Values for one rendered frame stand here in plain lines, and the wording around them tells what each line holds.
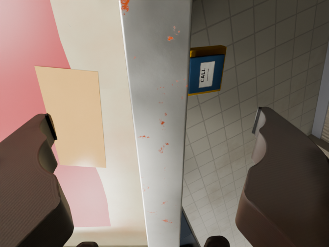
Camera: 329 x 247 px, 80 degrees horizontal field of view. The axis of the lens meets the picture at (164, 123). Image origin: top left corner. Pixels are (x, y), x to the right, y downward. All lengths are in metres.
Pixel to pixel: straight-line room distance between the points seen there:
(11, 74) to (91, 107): 0.06
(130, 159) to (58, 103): 0.09
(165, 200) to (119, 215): 0.11
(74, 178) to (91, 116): 0.09
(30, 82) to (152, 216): 0.16
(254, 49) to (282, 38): 0.28
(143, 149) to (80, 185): 0.12
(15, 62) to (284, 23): 2.02
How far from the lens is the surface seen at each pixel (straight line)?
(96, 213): 0.29
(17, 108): 0.21
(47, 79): 0.19
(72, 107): 0.19
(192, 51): 0.55
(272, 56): 2.12
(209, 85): 0.58
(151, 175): 0.17
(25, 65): 0.19
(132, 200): 0.26
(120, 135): 0.19
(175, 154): 0.16
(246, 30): 1.86
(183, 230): 0.57
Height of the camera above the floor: 1.43
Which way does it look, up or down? 53 degrees down
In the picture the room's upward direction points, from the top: 149 degrees clockwise
